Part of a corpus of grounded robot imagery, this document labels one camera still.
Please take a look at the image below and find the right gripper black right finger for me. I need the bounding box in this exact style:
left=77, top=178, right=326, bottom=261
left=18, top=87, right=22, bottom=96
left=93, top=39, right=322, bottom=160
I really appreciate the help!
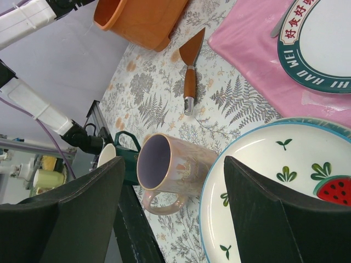
left=224, top=156, right=350, bottom=262

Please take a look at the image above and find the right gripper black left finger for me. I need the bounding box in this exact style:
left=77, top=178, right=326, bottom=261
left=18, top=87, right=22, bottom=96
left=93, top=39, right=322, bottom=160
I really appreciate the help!
left=1, top=157, right=125, bottom=262

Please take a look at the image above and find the watermelon plate blue rim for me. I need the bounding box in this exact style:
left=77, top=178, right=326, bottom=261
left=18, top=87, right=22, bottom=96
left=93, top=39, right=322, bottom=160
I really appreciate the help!
left=200, top=118, right=350, bottom=262

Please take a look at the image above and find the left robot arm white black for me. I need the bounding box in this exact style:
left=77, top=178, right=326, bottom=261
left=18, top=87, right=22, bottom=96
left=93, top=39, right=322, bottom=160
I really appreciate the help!
left=1, top=1, right=110, bottom=155

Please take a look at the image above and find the orange plastic dish bin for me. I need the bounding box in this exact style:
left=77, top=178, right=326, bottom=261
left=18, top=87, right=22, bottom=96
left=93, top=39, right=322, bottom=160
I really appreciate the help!
left=94, top=0, right=188, bottom=52

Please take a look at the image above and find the floral table mat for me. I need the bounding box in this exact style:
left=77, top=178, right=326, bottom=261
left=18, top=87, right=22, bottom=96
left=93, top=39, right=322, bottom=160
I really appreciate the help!
left=98, top=0, right=283, bottom=263

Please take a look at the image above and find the pink cloth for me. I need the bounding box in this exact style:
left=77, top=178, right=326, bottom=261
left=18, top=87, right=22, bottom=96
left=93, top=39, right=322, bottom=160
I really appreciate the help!
left=208, top=0, right=350, bottom=126

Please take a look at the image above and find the round plate dark green rim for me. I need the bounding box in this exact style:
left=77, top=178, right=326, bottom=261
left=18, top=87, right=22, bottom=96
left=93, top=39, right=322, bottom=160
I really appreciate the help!
left=278, top=0, right=350, bottom=94

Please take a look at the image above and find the small silver spoon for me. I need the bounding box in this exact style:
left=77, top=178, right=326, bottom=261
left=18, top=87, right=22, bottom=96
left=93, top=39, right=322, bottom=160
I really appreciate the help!
left=270, top=12, right=287, bottom=38

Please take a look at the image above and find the cream cup teal handle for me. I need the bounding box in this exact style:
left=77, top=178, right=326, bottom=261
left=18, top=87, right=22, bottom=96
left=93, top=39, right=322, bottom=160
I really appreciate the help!
left=97, top=131, right=141, bottom=185

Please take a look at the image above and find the iridescent mug pink handle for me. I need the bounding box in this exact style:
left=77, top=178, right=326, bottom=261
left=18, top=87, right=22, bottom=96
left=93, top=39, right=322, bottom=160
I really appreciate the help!
left=137, top=133, right=218, bottom=215

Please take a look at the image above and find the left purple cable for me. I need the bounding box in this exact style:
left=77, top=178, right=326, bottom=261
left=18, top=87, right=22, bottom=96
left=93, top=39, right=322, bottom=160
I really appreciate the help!
left=0, top=97, right=76, bottom=180

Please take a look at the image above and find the metal scraper wooden handle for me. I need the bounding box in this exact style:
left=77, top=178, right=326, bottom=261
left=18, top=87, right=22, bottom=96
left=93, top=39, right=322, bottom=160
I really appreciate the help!
left=179, top=28, right=206, bottom=116

